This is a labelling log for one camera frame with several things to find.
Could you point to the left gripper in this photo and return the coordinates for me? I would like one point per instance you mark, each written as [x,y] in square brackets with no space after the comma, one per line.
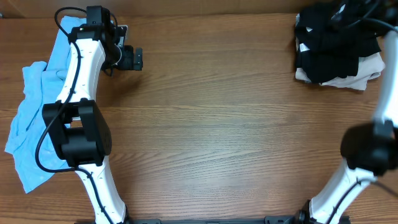
[137,59]

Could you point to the light blue t-shirt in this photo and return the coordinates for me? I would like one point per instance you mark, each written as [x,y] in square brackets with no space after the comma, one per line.
[43,82]

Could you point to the black t-shirt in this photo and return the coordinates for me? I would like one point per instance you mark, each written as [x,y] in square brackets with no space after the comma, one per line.
[320,27]

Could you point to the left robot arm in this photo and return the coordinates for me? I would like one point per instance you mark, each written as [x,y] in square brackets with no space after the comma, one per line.
[74,123]

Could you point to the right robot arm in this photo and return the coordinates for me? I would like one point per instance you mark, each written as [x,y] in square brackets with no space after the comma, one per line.
[368,150]

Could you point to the folded black garment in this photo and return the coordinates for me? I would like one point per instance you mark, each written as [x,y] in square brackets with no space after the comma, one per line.
[320,68]

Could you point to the folded white garment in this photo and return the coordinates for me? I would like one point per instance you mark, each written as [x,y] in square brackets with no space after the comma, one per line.
[369,68]

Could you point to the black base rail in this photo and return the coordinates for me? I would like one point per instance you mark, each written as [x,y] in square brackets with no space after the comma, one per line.
[267,220]

